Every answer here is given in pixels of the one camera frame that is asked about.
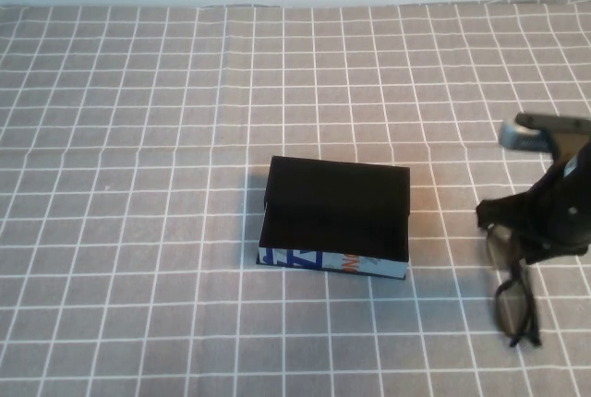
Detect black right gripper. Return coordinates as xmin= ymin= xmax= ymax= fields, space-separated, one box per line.
xmin=475 ymin=141 xmax=591 ymax=266

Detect black framed sunglasses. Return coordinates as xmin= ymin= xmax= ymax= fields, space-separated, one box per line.
xmin=484 ymin=224 xmax=543 ymax=349

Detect black printed glasses case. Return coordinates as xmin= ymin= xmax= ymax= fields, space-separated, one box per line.
xmin=254 ymin=154 xmax=413 ymax=283

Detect grey white-checked tablecloth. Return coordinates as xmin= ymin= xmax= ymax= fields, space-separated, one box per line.
xmin=0 ymin=0 xmax=591 ymax=397

